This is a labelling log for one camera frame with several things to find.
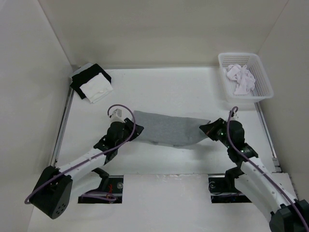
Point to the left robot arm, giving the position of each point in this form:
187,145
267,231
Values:
53,189

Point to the folded white tank top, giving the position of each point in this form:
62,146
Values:
96,88

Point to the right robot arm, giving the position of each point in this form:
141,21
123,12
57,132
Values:
282,210

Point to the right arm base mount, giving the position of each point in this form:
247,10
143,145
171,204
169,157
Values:
222,187

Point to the grey tank top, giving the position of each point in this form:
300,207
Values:
170,130

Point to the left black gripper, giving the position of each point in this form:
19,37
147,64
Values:
136,131

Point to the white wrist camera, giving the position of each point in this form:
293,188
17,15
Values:
233,116
116,116

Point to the pale pink tank top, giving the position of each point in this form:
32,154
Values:
243,77

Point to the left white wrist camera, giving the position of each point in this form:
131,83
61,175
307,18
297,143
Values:
116,116

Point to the folded black tank top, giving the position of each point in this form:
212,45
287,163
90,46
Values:
85,74

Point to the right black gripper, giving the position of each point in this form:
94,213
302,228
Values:
209,129

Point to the white plastic basket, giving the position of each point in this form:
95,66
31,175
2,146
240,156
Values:
262,87

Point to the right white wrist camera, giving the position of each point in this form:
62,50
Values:
233,116

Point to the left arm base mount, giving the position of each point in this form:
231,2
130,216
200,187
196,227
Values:
109,191

